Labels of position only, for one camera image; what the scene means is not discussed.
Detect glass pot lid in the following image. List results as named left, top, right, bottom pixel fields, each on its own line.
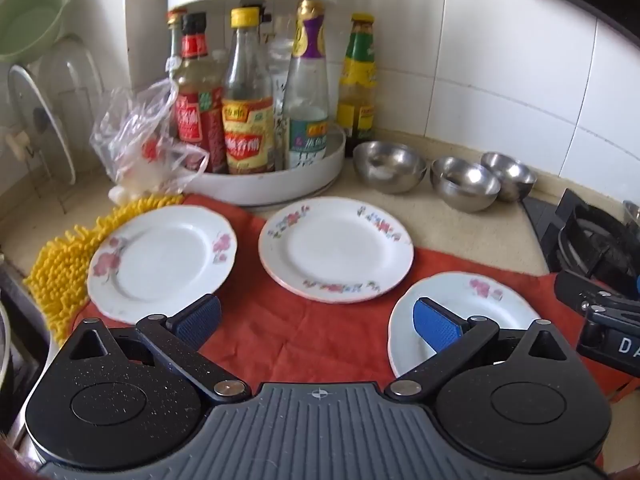
left=7, top=64, right=77, bottom=186

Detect purple-label clear bottle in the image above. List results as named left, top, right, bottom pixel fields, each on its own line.
left=285, top=0, right=331, bottom=171

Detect red-capped soy sauce bottle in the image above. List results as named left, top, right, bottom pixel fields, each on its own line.
left=175, top=11, right=227, bottom=174

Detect dark brown bottle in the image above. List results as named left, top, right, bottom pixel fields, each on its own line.
left=166, top=10, right=187, bottom=81

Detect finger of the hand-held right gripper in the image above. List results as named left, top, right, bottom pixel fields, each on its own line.
left=553, top=269, right=640, bottom=317

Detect black gas stove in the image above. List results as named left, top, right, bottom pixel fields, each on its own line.
left=522, top=188, right=640, bottom=297

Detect clear plastic bag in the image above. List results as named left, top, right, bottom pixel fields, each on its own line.
left=90, top=79, right=211, bottom=202

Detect large stainless steel bowl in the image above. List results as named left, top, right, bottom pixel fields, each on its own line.
left=352, top=141, right=428, bottom=195

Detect green-label sauce bottle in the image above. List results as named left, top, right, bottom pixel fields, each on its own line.
left=337, top=13, right=379, bottom=155

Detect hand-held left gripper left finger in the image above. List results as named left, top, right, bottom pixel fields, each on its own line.
left=68, top=293, right=252, bottom=404

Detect white plate small floral rim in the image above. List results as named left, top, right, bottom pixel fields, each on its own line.
left=258, top=196, right=415, bottom=304

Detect green plastic basin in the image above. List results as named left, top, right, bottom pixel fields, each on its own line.
left=0, top=0, right=69, bottom=65

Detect white two-tier condiment turntable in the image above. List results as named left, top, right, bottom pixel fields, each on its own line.
left=166, top=0, right=347, bottom=207

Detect yellow-capped sauce bottle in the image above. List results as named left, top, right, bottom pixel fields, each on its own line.
left=221, top=7, right=276, bottom=175

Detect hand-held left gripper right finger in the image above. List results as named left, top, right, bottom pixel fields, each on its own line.
left=385, top=297, right=576, bottom=404

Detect white plate pink flowers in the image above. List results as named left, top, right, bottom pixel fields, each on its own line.
left=388, top=271, right=544, bottom=380
left=86, top=205, right=238, bottom=325

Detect yellow chenille mat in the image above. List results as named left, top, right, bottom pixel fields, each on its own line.
left=22, top=195, right=187, bottom=347

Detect red cloth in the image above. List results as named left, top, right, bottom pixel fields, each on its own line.
left=70, top=193, right=640, bottom=406

